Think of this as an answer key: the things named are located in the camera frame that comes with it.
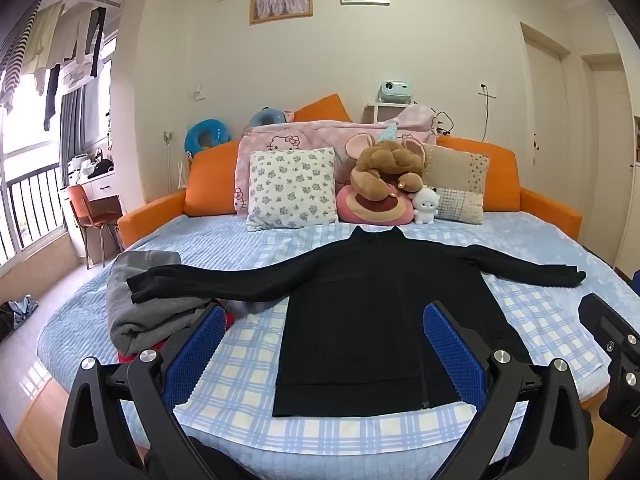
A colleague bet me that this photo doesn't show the brown plush toy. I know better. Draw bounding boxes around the brown plush toy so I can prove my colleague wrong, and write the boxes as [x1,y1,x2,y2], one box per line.
[349,134,426,211]

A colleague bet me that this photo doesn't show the blue plaid bed sheet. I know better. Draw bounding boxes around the blue plaid bed sheet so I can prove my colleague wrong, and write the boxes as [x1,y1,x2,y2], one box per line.
[175,212,608,458]

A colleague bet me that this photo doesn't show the white desk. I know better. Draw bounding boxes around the white desk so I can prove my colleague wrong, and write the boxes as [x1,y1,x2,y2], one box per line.
[60,170,123,256]

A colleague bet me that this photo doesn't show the blue swim ring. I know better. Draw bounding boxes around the blue swim ring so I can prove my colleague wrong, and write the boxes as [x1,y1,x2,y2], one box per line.
[184,120,232,157]

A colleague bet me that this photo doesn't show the black balcony railing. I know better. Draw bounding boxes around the black balcony railing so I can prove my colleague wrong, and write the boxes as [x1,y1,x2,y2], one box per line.
[0,165,66,256]

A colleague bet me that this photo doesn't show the pink cartoon cat blanket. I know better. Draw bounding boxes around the pink cartoon cat blanket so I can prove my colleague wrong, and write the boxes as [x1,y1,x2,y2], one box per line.
[235,105,437,217]

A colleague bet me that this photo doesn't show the mint green projector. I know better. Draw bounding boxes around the mint green projector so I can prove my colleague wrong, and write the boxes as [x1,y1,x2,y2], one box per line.
[377,79,416,104]

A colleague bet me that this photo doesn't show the light blue quilted bed cover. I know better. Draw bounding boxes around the light blue quilted bed cover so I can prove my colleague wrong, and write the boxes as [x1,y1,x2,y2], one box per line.
[36,209,640,461]

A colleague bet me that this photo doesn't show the blue denim garment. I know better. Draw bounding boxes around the blue denim garment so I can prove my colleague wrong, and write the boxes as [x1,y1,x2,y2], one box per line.
[7,297,40,331]

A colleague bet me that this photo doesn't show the white pole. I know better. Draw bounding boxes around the white pole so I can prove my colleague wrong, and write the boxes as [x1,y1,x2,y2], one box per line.
[162,130,176,193]

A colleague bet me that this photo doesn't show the white desktop appliance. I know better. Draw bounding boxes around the white desktop appliance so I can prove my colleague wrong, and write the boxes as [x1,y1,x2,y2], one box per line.
[67,155,98,181]

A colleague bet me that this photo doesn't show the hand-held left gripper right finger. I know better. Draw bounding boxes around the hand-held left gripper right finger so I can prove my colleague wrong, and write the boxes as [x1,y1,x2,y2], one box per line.
[422,301,583,480]

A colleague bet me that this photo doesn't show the white room door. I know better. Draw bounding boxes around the white room door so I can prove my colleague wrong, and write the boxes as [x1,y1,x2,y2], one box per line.
[520,21,573,196]

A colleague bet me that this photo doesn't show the orange chair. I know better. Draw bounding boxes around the orange chair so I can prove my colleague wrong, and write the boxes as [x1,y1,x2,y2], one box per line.
[67,185,123,268]

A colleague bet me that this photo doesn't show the small white plush toy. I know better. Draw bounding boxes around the small white plush toy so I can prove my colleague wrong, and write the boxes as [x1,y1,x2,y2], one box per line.
[412,186,441,225]

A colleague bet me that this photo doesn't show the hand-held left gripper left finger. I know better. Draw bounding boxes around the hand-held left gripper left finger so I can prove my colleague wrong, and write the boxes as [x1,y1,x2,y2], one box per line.
[57,302,227,480]

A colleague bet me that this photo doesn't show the black cables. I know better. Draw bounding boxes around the black cables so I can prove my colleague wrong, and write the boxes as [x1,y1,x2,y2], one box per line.
[431,110,457,137]

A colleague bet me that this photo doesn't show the grey curtain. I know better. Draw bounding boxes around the grey curtain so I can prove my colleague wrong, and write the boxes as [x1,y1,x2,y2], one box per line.
[59,87,87,161]

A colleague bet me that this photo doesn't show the white round drying net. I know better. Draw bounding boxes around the white round drying net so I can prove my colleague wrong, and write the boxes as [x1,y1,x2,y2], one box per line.
[60,57,101,86]

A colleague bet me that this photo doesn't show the beige patchwork pillow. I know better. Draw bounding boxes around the beige patchwork pillow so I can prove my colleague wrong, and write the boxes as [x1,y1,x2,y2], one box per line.
[422,144,491,225]

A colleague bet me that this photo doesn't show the grey folded garment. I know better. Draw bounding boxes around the grey folded garment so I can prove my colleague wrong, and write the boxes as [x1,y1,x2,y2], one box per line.
[106,249,213,356]

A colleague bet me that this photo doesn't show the orange sofa bed frame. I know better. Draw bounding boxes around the orange sofa bed frame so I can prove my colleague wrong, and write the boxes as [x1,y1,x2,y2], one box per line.
[117,186,583,251]

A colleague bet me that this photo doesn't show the pink round plush cushion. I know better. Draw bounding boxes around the pink round plush cushion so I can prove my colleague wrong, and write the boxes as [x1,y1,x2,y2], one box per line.
[336,182,415,226]

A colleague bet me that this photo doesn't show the black zip jacket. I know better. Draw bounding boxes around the black zip jacket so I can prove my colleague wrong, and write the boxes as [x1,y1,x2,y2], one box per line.
[126,226,587,418]

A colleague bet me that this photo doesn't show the blue neck pillow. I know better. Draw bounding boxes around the blue neck pillow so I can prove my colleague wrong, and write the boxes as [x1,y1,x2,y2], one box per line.
[248,106,293,128]

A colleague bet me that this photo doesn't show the black bag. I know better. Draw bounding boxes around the black bag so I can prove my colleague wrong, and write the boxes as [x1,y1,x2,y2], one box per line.
[82,159,115,178]

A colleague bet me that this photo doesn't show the white folding rack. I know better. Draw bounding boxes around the white folding rack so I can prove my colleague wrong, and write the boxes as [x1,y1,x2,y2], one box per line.
[174,157,193,191]

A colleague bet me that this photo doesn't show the row of hanging clothes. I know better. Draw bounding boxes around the row of hanging clothes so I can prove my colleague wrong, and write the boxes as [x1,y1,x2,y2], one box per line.
[0,0,108,133]

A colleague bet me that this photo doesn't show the red folded garment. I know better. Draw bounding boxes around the red folded garment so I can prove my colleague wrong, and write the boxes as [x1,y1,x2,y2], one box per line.
[117,311,237,364]

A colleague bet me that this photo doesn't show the white floral pillow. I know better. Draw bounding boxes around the white floral pillow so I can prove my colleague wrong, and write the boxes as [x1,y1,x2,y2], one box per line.
[247,147,339,232]

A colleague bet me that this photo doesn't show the small white shelf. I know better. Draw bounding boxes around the small white shelf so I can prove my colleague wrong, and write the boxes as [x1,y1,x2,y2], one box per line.
[364,101,417,124]

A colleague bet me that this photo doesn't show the small orange pillow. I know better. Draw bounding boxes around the small orange pillow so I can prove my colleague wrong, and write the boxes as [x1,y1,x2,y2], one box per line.
[294,93,353,123]

